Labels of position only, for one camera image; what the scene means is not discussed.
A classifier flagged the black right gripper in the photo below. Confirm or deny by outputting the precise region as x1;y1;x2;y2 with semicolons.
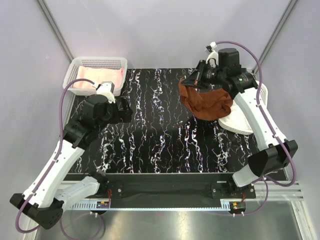
180;60;226;90

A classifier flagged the brown towel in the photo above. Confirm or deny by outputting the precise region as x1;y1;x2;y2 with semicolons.
178;78;233;121

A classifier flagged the pink towel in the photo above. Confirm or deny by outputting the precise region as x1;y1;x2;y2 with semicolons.
75;66;125;89

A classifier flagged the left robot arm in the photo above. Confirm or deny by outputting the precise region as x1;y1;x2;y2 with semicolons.
10;94;133;230

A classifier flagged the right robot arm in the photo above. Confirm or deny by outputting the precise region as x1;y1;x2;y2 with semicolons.
179;48;298;199

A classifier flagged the white rectangular mesh basket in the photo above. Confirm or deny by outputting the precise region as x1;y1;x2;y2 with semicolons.
62;56;128;97

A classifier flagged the white towel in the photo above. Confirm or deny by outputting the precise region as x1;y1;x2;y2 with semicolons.
218;101;253;135

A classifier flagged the white oval laundry basket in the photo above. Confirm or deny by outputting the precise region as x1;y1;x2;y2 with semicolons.
217;83;270;136

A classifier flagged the left connector board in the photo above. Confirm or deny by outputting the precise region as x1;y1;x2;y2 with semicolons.
96;200;110;209

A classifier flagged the connector board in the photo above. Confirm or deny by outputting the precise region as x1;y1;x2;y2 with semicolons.
96;200;110;209
231;201;246;210

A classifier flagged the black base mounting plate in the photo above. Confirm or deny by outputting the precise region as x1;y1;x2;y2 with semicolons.
79;173;256;200

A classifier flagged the right connector board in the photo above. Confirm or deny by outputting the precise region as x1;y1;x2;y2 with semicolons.
231;201;246;210

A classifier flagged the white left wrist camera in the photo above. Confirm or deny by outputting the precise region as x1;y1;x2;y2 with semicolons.
96;81;116;104

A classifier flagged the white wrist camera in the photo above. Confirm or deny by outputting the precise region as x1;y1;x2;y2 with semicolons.
96;81;116;104
206;41;219;63

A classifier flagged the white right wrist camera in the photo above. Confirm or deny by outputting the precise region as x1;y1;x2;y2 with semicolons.
206;41;219;63

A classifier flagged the aluminium frame rail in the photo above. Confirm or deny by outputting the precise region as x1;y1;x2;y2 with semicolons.
54;181;304;201

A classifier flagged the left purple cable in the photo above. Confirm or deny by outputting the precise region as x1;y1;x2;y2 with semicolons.
15;78;106;238

